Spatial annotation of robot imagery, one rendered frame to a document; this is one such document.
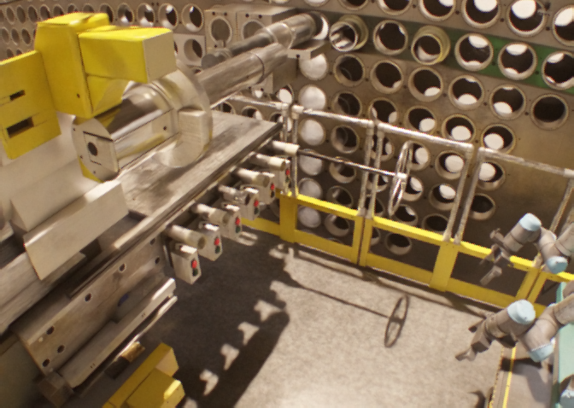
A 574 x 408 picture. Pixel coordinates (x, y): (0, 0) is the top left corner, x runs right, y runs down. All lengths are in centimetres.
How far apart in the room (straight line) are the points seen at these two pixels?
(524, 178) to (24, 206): 296
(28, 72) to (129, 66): 34
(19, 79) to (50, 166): 33
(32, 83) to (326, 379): 187
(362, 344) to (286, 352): 43
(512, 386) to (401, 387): 57
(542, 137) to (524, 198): 49
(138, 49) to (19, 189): 62
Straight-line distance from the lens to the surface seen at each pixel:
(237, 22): 306
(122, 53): 97
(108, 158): 117
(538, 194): 329
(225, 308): 258
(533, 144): 311
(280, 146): 231
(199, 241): 173
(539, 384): 216
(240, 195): 190
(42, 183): 139
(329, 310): 256
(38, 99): 123
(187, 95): 128
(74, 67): 111
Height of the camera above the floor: 194
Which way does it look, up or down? 34 degrees down
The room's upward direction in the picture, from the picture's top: straight up
